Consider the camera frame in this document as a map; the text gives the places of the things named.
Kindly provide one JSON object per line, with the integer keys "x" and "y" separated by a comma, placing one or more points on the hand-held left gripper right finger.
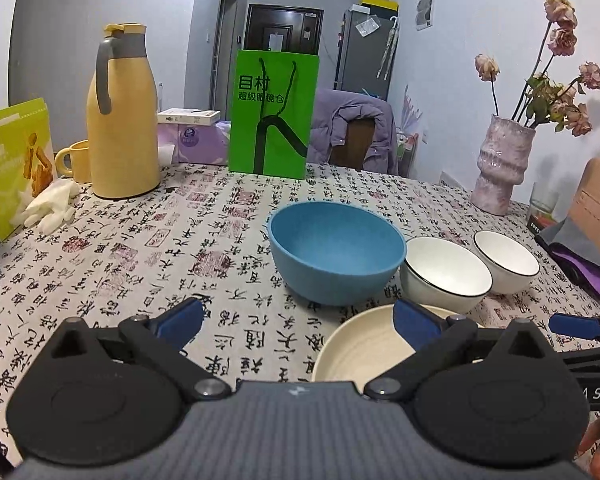
{"x": 415, "y": 322}

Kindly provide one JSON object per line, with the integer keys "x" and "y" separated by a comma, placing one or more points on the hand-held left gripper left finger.
{"x": 182, "y": 317}

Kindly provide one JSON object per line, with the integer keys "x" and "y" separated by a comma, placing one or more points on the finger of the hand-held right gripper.
{"x": 575, "y": 325}

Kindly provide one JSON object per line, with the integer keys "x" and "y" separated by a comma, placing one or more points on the white bowl black rim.
{"x": 445, "y": 270}
{"x": 510, "y": 260}

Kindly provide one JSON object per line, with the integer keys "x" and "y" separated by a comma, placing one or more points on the large cream plate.
{"x": 360, "y": 350}

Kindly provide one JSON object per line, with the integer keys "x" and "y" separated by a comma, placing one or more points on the blue bowl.
{"x": 330, "y": 260}

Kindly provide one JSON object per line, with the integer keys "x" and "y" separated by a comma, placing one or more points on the calligraphy printed tablecloth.
{"x": 130, "y": 260}

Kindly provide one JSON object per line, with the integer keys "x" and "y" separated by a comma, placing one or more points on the grey pouch purple lining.
{"x": 570, "y": 240}

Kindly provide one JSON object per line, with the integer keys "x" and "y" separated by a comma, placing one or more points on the clear drinking glass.
{"x": 542, "y": 205}

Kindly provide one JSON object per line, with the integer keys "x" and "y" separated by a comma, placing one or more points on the tan box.
{"x": 597, "y": 200}

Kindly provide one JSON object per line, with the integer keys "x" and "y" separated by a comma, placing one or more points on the pink ceramic vase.
{"x": 500, "y": 170}

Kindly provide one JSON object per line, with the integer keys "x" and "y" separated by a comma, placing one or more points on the pair of white gloves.
{"x": 50, "y": 205}

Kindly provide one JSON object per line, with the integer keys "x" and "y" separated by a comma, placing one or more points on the purple tissue pack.
{"x": 200, "y": 140}

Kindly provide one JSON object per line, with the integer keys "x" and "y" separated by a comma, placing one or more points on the yellow mug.
{"x": 77, "y": 162}

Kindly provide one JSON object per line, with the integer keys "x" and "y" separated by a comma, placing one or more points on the wooden chair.
{"x": 355, "y": 145}

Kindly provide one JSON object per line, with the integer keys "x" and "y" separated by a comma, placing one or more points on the yellow thermos jug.
{"x": 125, "y": 135}

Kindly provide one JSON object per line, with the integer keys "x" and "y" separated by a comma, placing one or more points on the green paper bag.
{"x": 245, "y": 135}

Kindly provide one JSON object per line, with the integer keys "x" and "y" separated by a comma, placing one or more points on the flat white box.
{"x": 187, "y": 117}

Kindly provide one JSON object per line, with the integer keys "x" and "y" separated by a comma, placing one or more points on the purple puffer jacket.
{"x": 325, "y": 125}

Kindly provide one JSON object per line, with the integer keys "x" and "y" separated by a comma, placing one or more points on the yellow-green snack bag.
{"x": 10, "y": 160}

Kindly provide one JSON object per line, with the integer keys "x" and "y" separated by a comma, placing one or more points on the grey interior door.
{"x": 225, "y": 60}

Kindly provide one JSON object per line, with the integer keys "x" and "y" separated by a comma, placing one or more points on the white folded umbrella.
{"x": 393, "y": 45}
{"x": 383, "y": 57}

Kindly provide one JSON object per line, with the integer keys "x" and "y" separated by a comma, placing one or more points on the grey refrigerator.
{"x": 360, "y": 60}

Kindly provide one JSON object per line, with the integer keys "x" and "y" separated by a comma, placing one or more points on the bunch of dried roses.
{"x": 560, "y": 42}

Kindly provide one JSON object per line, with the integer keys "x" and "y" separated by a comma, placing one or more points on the dark entrance door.
{"x": 260, "y": 30}

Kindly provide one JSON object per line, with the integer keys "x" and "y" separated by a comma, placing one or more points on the clear plastic pouch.
{"x": 367, "y": 25}

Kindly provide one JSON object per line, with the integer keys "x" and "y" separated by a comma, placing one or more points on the yellow box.
{"x": 380, "y": 4}

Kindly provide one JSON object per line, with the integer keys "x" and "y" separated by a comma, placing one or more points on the purple wall decal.
{"x": 412, "y": 110}

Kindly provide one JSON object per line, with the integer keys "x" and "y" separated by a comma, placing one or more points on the wall poster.
{"x": 425, "y": 10}

